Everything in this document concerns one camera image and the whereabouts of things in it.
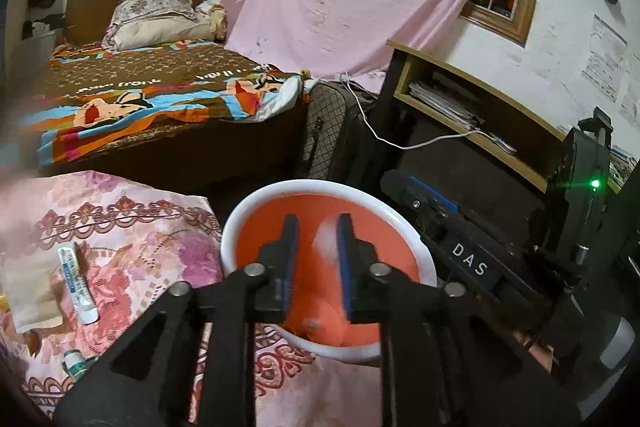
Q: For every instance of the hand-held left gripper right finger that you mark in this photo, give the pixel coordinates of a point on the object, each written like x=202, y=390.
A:
x=344, y=259

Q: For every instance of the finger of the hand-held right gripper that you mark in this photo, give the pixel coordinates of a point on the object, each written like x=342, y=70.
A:
x=425, y=202

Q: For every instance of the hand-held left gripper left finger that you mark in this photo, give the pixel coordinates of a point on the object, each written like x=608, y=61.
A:
x=291, y=259

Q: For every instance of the white basin with orange inside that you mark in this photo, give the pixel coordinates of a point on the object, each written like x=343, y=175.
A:
x=390, y=227

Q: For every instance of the person's right hand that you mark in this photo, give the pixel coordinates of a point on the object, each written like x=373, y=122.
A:
x=537, y=351

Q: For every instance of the grey smartphone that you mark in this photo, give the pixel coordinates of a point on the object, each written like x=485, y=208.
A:
x=502, y=144

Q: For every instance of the stack of papers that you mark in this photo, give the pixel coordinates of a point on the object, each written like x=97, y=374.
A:
x=440, y=102

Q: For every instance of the wooden shelf desk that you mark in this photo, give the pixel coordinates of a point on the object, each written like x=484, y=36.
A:
x=500, y=104

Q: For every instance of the quilted grey suitcase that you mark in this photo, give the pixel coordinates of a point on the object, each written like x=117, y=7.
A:
x=325, y=127

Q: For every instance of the pink floral table cloth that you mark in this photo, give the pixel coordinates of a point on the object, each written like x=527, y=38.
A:
x=150, y=247

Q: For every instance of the white toothpaste tube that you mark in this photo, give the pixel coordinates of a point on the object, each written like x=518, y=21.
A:
x=75, y=282

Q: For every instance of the colourful cartoon blanket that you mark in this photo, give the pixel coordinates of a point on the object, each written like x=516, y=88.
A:
x=150, y=72

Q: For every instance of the small green white bottle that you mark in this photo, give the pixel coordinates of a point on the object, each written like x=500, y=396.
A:
x=75, y=364

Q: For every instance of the cream folded cloth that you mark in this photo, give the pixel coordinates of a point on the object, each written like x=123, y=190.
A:
x=212, y=19

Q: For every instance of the cream pillow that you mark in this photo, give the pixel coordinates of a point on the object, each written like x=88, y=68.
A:
x=165, y=32

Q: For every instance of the brown paper packet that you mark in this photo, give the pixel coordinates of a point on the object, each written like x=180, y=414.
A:
x=30, y=292

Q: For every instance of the wooden bed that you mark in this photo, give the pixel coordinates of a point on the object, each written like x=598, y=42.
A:
x=135, y=14

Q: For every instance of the floral pillow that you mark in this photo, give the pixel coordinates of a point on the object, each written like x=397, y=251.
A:
x=150, y=4

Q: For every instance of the white storage box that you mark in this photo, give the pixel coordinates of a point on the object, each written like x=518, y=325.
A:
x=42, y=37

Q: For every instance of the white wall calendar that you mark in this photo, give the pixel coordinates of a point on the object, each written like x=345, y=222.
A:
x=605, y=52

